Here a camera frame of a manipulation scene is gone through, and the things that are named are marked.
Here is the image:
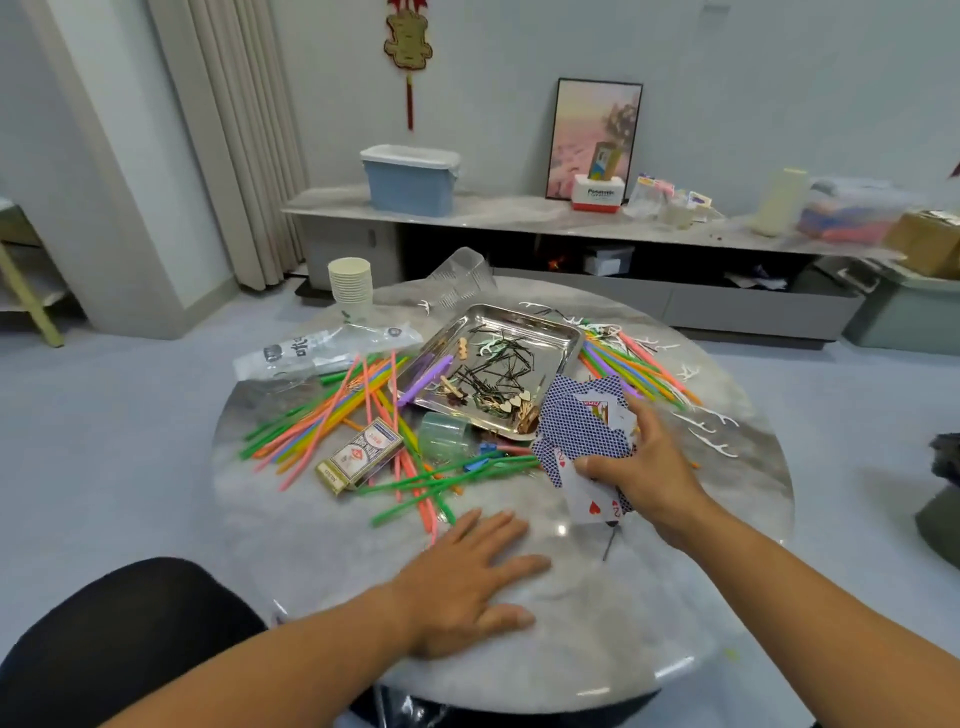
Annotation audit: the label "person's left hand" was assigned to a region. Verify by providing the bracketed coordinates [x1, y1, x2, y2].
[382, 507, 554, 659]

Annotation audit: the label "trash bin with black bag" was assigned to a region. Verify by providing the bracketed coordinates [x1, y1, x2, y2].
[915, 432, 960, 569]

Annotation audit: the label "clear ribbed organizer box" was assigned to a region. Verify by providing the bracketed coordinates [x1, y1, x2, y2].
[427, 247, 500, 309]

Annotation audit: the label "group of white paper cups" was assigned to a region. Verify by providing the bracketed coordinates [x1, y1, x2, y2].
[327, 256, 375, 321]

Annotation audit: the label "cardboard box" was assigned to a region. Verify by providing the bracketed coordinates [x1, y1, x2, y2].
[885, 210, 960, 279]

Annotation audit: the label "person's right forearm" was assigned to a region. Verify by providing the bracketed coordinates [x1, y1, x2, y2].
[660, 502, 960, 728]

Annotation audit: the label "clear printed plastic bag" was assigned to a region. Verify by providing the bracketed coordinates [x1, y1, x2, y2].
[232, 322, 426, 381]

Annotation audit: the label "red gold wall hanging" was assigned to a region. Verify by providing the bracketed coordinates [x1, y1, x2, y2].
[384, 0, 435, 132]

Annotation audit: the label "person's right hand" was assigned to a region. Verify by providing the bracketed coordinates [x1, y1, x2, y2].
[574, 393, 714, 549]

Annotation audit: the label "white box in cabinet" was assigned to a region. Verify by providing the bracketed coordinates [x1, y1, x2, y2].
[583, 246, 636, 278]

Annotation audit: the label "blue storage box white lid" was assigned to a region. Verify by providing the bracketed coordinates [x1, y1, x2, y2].
[360, 144, 462, 218]

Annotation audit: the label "beige curtain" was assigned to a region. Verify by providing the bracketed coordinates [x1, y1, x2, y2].
[147, 0, 309, 291]

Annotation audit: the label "clear storage box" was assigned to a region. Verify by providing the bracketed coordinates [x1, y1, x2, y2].
[799, 177, 917, 246]

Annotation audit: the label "framed pink picture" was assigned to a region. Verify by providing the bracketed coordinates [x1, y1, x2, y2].
[544, 78, 644, 201]

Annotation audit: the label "clear bag of snacks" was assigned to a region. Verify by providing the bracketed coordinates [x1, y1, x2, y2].
[627, 175, 677, 222]

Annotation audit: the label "colourful matchbox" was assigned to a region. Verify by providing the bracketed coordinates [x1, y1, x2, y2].
[315, 420, 407, 497]

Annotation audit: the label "pile of floss picks and clips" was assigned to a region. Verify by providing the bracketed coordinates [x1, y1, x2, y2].
[435, 333, 554, 434]

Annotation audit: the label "loose papers in cabinet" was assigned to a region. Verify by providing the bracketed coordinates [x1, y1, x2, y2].
[724, 267, 789, 291]

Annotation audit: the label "metal tray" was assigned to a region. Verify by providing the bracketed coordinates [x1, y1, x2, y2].
[402, 303, 587, 440]

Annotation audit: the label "grey green storage bin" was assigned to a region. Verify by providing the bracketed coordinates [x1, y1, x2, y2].
[840, 258, 960, 357]

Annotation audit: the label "pile of colourful straws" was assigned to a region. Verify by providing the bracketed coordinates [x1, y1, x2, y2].
[240, 322, 707, 542]

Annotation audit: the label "translucent green plastic cup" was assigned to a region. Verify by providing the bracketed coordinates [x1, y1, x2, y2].
[417, 412, 474, 459]

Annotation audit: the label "cream paper roll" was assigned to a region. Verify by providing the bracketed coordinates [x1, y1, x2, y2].
[754, 166, 812, 239]

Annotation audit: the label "white and red small box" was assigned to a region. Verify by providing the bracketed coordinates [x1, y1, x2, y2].
[570, 175, 627, 213]

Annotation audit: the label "person's left forearm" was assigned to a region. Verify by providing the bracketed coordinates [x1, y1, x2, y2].
[105, 585, 422, 728]

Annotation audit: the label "grey cabinet with marble top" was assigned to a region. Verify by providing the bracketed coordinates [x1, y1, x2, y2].
[282, 184, 909, 347]

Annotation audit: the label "pile of playing cards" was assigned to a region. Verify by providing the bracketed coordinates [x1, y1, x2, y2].
[532, 372, 644, 524]

